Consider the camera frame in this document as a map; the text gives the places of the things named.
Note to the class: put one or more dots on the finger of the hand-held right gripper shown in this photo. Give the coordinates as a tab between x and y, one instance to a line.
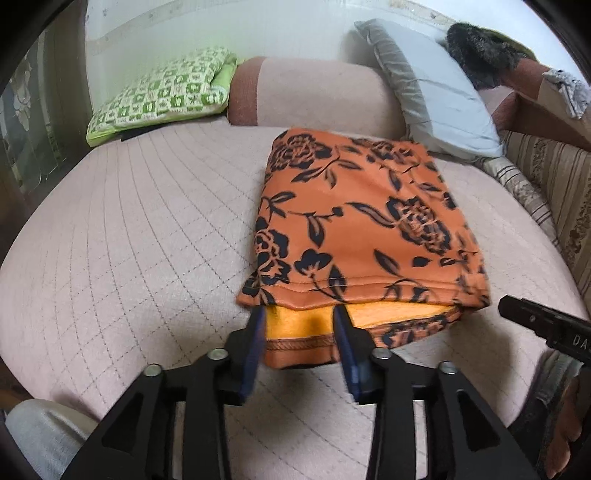
521	314

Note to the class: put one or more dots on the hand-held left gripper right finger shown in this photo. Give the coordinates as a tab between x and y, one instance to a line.
344	350

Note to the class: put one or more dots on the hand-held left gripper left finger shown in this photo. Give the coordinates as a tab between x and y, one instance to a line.
254	350

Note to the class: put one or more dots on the orange floral garment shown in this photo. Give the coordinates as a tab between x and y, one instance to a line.
369	230

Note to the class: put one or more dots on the person's right forearm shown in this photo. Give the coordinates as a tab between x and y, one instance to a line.
568	429

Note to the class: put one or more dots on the beige striped sofa cover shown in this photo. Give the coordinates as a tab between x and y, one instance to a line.
554	184

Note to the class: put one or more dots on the pink quilted bed cover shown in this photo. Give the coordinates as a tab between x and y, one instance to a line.
138	254

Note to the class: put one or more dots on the brown cardboard box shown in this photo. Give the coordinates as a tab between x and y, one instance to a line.
549	117

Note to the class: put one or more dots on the grey white crumpled cloth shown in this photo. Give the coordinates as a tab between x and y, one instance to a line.
568	90

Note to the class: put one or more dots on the person's grey trouser leg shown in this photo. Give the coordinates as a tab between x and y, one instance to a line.
41	438

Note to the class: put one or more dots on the grey pillow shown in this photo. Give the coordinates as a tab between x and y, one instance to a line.
438	92

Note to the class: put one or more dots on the pink bolster cushion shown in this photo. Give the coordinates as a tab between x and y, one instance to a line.
314	92

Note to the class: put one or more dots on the dark furry garment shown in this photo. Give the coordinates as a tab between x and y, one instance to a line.
475	50

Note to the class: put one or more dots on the green checked pillow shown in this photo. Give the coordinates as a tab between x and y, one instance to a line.
157	97

